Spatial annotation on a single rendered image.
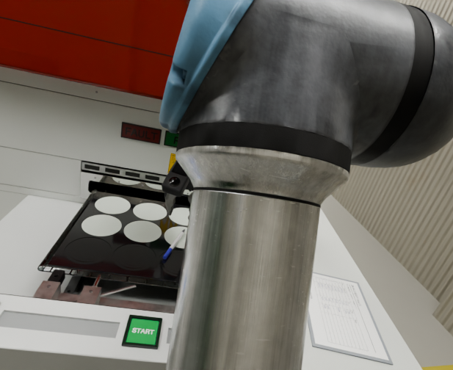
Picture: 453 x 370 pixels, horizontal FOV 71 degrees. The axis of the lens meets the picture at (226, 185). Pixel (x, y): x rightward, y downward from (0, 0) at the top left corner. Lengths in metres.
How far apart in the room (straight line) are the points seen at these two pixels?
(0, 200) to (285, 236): 1.15
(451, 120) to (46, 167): 1.06
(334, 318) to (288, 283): 0.53
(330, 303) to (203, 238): 0.58
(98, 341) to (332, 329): 0.42
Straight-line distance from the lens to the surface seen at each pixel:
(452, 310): 2.69
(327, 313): 0.71
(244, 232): 0.17
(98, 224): 0.91
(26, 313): 0.63
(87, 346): 0.57
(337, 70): 0.19
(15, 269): 0.92
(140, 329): 0.58
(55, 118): 1.07
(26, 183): 1.20
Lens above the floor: 1.42
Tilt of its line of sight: 25 degrees down
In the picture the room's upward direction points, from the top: 14 degrees clockwise
